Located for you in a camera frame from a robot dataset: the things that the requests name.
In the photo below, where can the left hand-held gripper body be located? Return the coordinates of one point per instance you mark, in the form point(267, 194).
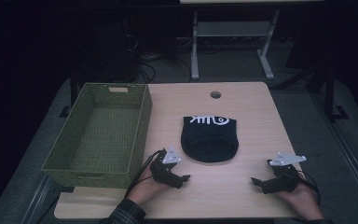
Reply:
point(164, 169)

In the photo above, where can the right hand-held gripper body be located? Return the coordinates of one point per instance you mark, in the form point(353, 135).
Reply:
point(284, 177)

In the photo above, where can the black beanie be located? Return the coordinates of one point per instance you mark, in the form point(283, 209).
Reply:
point(209, 143)

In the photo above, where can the green woven basket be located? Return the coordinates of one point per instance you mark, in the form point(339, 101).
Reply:
point(112, 130)

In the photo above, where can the person's left hand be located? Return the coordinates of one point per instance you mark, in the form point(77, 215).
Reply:
point(146, 188)

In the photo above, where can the person's right hand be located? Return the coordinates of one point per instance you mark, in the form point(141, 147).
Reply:
point(303, 200)

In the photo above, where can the black metal stand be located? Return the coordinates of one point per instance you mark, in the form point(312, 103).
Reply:
point(329, 93)

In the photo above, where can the dark cabinet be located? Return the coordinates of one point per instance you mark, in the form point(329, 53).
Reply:
point(105, 46)

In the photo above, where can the grey metal table frame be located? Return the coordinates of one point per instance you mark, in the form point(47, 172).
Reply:
point(233, 29)

